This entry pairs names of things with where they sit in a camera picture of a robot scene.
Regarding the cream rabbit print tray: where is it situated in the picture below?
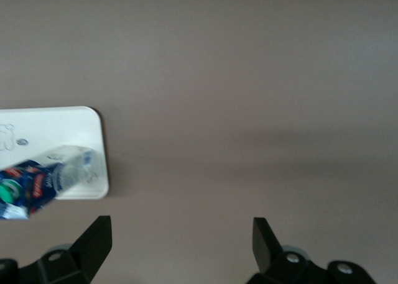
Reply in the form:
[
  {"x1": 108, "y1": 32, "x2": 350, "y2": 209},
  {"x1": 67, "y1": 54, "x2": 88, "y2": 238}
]
[{"x1": 0, "y1": 106, "x2": 109, "y2": 201}]

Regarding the blue white milk carton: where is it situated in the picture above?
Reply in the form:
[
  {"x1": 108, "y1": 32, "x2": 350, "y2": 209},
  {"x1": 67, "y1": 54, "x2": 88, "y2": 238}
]
[{"x1": 0, "y1": 144, "x2": 100, "y2": 220}]

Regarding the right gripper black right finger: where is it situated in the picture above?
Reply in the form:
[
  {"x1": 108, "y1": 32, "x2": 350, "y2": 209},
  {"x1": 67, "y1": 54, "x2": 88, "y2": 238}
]
[{"x1": 245, "y1": 217, "x2": 374, "y2": 284}]

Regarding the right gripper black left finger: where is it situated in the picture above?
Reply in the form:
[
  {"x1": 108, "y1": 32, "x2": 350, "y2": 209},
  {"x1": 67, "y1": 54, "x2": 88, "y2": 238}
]
[{"x1": 18, "y1": 215, "x2": 113, "y2": 284}]

